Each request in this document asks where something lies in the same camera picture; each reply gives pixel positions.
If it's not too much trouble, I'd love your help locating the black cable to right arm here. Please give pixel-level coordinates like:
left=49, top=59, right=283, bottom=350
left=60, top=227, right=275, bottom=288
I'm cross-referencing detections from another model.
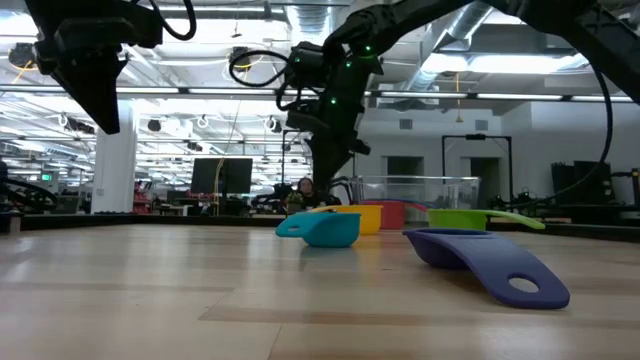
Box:
left=502, top=62, right=615, bottom=209

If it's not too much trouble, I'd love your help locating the black ceiling fixture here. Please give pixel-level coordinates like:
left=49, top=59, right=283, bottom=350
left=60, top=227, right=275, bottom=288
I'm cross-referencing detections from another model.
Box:
left=227, top=46, right=254, bottom=71
left=7, top=42, right=37, bottom=70

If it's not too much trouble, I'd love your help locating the red measuring cup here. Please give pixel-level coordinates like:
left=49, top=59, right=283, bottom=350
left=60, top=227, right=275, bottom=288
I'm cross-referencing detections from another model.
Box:
left=360, top=199, right=430, bottom=231

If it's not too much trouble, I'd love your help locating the black cabinet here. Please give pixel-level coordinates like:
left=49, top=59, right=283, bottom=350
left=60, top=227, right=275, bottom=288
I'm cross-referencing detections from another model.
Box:
left=551, top=160, right=614, bottom=206

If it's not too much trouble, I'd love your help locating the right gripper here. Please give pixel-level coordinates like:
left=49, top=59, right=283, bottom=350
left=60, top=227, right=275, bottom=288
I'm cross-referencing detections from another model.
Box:
left=285, top=84, right=372, bottom=194

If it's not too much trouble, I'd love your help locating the black gantry frame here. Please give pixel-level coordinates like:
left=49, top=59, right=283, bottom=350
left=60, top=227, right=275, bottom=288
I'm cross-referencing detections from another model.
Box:
left=281, top=128, right=357, bottom=201
left=441, top=133, right=513, bottom=201

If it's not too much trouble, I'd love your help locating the clear plastic bin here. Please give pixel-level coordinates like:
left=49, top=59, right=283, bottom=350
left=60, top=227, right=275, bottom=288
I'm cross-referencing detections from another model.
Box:
left=349, top=174, right=481, bottom=230

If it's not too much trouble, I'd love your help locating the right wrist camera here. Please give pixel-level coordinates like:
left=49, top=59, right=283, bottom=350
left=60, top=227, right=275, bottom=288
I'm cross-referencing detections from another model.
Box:
left=288, top=41, right=329, bottom=86

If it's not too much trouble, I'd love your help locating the yellow hanging pendant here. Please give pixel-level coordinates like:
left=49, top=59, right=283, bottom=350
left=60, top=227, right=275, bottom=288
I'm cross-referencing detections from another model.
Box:
left=453, top=72, right=464, bottom=125

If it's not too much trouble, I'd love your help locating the teal measuring cup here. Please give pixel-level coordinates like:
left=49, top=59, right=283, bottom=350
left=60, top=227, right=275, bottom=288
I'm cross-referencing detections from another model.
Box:
left=274, top=211, right=362, bottom=249

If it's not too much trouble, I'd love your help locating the black background monitor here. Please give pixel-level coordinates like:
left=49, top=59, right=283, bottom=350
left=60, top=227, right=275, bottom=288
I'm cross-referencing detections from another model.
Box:
left=189, top=157, right=254, bottom=196

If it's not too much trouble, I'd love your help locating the yellow measuring cup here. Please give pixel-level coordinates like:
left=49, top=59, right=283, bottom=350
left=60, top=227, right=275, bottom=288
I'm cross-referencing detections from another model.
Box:
left=309, top=203, right=384, bottom=236

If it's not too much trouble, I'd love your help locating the seated person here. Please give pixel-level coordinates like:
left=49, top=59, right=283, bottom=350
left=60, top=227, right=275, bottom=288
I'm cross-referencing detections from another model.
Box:
left=294, top=176, right=344, bottom=209

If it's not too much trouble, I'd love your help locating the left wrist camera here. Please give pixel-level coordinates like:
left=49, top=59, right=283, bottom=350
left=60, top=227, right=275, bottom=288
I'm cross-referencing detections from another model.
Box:
left=53, top=16, right=165, bottom=50

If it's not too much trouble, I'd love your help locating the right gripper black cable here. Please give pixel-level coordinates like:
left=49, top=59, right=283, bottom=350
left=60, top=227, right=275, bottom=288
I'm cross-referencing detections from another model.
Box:
left=228, top=48, right=301, bottom=112

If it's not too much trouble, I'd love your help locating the white column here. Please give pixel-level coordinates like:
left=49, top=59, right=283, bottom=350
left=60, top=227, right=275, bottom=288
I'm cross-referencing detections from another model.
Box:
left=90, top=98, right=139, bottom=215

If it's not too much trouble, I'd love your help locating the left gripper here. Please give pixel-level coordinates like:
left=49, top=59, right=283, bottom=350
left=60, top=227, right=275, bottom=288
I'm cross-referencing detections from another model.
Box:
left=32, top=42, right=129, bottom=135

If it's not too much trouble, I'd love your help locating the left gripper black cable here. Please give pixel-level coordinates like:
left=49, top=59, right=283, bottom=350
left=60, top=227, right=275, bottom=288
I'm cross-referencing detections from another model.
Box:
left=130, top=0, right=198, bottom=42

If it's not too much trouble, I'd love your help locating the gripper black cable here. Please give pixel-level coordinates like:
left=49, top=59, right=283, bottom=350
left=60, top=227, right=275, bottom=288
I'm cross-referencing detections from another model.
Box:
left=228, top=48, right=301, bottom=112
left=130, top=0, right=198, bottom=42

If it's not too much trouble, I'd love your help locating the green measuring cup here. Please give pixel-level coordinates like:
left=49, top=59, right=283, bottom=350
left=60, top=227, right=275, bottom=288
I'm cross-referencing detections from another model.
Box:
left=427, top=208, right=546, bottom=232

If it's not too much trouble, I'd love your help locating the long ceiling light beam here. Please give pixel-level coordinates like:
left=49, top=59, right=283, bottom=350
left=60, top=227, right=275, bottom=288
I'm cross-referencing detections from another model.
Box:
left=0, top=85, right=640, bottom=104

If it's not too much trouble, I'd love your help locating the dark indigo measuring cup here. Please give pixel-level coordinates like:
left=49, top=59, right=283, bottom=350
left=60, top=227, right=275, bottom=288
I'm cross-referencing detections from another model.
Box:
left=402, top=228, right=572, bottom=311

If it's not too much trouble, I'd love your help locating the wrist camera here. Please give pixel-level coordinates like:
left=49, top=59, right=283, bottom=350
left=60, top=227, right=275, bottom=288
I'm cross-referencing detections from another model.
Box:
left=288, top=41, right=329, bottom=86
left=53, top=16, right=165, bottom=50

